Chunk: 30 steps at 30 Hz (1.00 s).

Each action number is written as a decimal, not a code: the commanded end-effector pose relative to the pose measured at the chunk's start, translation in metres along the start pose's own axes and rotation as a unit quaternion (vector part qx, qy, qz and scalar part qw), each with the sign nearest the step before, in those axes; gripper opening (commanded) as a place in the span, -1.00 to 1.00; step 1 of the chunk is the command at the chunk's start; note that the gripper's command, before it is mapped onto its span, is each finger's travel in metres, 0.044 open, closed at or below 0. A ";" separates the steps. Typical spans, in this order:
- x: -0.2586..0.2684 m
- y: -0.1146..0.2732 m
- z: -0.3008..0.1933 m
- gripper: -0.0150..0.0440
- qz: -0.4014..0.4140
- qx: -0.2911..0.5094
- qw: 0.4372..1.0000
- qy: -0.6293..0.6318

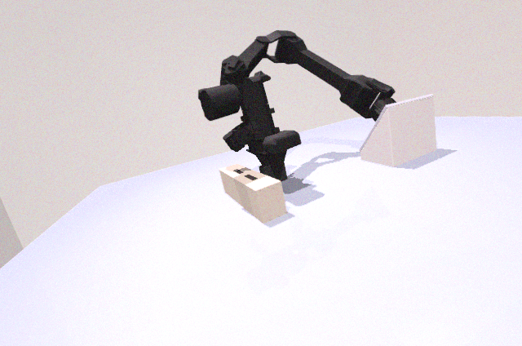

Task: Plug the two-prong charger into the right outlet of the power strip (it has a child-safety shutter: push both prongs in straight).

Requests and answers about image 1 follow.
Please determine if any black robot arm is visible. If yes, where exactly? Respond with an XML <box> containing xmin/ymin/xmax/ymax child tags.
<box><xmin>198</xmin><ymin>30</ymin><xmax>397</xmax><ymax>152</ymax></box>

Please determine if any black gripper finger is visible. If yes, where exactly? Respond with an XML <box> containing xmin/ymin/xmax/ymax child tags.
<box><xmin>246</xmin><ymin>146</ymin><xmax>269</xmax><ymax>165</ymax></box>
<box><xmin>259</xmin><ymin>150</ymin><xmax>287</xmax><ymax>180</ymax></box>

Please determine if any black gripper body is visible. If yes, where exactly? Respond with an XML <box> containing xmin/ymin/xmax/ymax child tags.
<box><xmin>241</xmin><ymin>104</ymin><xmax>302</xmax><ymax>154</ymax></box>

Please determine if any black two-prong charger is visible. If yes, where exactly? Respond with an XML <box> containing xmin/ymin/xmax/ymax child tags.
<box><xmin>259</xmin><ymin>163</ymin><xmax>288</xmax><ymax>181</ymax></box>

